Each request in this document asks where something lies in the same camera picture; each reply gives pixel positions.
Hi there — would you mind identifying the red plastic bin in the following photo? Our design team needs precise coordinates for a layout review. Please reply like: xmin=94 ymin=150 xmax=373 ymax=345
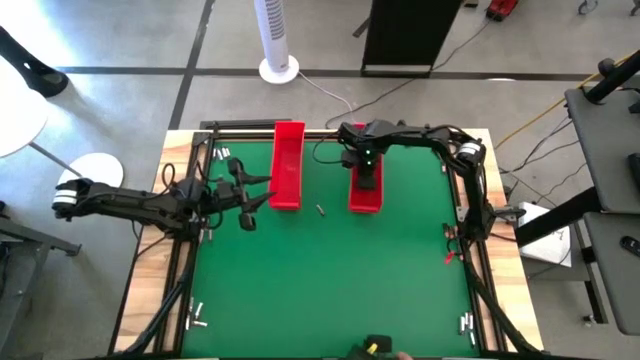
xmin=268 ymin=120 xmax=306 ymax=211
xmin=348 ymin=122 xmax=385 ymax=215

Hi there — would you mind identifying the grey metal cart frame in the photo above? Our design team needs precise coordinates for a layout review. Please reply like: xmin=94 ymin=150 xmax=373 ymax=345
xmin=0 ymin=199 xmax=83 ymax=360

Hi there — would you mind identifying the grey workbench top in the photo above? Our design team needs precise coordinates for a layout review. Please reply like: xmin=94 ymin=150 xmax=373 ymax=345
xmin=563 ymin=73 xmax=640 ymax=215
xmin=581 ymin=211 xmax=640 ymax=337

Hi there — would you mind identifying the yellow floor cable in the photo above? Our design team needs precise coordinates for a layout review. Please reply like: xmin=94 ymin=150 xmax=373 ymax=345
xmin=493 ymin=51 xmax=634 ymax=151

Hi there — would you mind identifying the black aluminium table frame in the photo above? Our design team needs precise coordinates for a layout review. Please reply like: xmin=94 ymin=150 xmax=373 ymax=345
xmin=154 ymin=128 xmax=506 ymax=360

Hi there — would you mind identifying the green table mat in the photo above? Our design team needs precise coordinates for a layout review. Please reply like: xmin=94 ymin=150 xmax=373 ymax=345
xmin=180 ymin=139 xmax=481 ymax=357

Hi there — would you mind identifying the black handheld device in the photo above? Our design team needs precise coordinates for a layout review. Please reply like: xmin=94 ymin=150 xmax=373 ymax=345
xmin=344 ymin=333 xmax=394 ymax=360

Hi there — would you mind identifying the black right camera cable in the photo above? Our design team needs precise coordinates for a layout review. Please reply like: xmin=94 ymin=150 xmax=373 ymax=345
xmin=312 ymin=132 xmax=347 ymax=166

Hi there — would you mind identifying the white round pedestal table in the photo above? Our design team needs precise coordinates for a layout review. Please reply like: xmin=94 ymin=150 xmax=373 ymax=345
xmin=0 ymin=74 xmax=125 ymax=213

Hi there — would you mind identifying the black diagonal beam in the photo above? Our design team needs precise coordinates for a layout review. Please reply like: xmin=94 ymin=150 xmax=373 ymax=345
xmin=514 ymin=185 xmax=601 ymax=249

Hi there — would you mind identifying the white paper sheet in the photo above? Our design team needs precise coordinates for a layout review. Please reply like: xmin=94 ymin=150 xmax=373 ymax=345
xmin=517 ymin=200 xmax=574 ymax=269

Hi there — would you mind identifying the black flat bar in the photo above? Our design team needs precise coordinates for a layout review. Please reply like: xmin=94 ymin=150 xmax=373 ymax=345
xmin=199 ymin=118 xmax=276 ymax=132

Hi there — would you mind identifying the white power cable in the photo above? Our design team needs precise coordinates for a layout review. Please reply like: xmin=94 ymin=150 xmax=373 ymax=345
xmin=297 ymin=71 xmax=367 ymax=130

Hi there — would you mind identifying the black pole stand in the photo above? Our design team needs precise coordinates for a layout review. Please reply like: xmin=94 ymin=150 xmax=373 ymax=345
xmin=581 ymin=48 xmax=640 ymax=105

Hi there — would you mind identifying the black curved stand leg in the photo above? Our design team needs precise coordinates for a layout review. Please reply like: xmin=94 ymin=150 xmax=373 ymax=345
xmin=0 ymin=25 xmax=71 ymax=100

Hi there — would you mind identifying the black clamp handle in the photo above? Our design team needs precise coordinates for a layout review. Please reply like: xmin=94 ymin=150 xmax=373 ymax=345
xmin=492 ymin=206 xmax=527 ymax=221

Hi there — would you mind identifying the tall black cabinet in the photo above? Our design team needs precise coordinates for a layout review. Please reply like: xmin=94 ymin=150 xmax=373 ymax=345
xmin=358 ymin=0 xmax=465 ymax=79

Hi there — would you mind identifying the black floor cable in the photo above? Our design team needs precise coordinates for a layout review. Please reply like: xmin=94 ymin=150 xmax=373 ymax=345
xmin=324 ymin=18 xmax=492 ymax=131
xmin=499 ymin=118 xmax=575 ymax=175
xmin=532 ymin=162 xmax=589 ymax=206
xmin=499 ymin=139 xmax=581 ymax=174

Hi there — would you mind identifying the black remote control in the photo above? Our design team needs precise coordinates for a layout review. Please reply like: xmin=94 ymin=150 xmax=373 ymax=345
xmin=619 ymin=234 xmax=640 ymax=259

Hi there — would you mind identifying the red power tool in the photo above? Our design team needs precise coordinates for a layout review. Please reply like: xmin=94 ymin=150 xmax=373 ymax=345
xmin=485 ymin=0 xmax=520 ymax=23

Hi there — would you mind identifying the black flat device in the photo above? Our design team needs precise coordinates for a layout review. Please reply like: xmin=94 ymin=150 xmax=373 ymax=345
xmin=627 ymin=151 xmax=640 ymax=197

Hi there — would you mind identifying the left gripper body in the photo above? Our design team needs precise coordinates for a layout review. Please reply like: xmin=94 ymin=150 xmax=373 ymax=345
xmin=218 ymin=158 xmax=258 ymax=233

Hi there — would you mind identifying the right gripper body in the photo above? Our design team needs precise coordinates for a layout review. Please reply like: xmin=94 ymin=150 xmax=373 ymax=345
xmin=354 ymin=141 xmax=386 ymax=192

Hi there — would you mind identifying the black frame strut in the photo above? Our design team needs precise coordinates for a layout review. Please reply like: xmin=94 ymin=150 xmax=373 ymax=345
xmin=462 ymin=244 xmax=544 ymax=358
xmin=112 ymin=239 xmax=199 ymax=359

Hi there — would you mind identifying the white tower fan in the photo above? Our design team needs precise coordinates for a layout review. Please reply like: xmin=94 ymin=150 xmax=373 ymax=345
xmin=252 ymin=0 xmax=301 ymax=86

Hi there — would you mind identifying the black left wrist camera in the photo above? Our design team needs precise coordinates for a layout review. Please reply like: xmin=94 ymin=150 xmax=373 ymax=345
xmin=214 ymin=180 xmax=239 ymax=202

